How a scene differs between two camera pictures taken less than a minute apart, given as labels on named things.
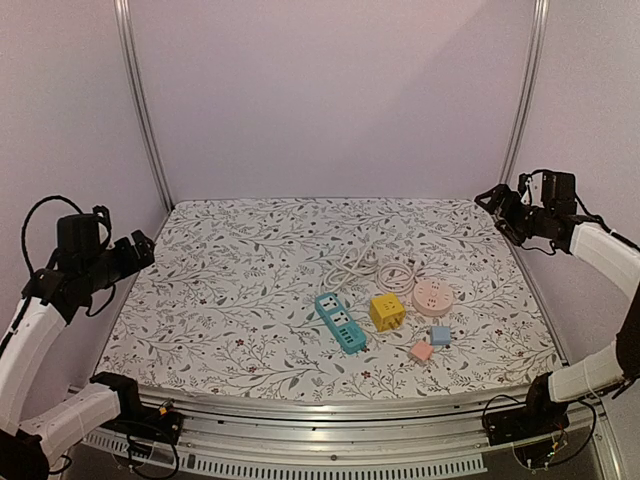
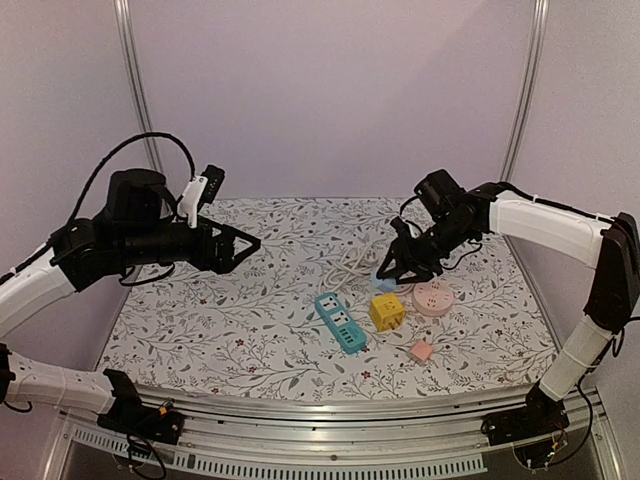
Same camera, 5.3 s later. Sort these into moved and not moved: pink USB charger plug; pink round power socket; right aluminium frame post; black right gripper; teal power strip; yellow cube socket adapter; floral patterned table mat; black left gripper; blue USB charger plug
Moved: black right gripper; black left gripper; blue USB charger plug
Not moved: pink USB charger plug; pink round power socket; floral patterned table mat; yellow cube socket adapter; teal power strip; right aluminium frame post
